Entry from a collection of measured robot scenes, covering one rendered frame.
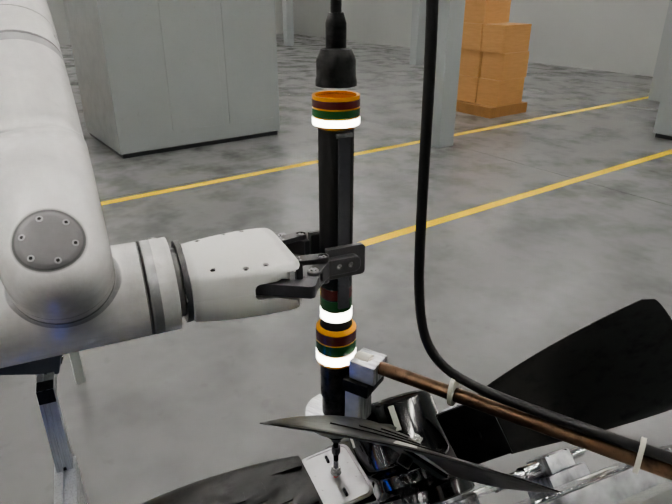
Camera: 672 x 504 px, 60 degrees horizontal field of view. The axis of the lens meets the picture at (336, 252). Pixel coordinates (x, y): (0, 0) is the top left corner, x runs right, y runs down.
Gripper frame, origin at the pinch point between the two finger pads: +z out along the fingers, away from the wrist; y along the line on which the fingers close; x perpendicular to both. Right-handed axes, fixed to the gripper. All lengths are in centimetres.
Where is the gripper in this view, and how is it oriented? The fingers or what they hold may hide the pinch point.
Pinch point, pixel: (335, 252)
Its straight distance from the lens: 58.1
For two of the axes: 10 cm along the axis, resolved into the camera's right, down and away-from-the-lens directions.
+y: 4.0, 3.8, -8.3
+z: 9.2, -1.7, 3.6
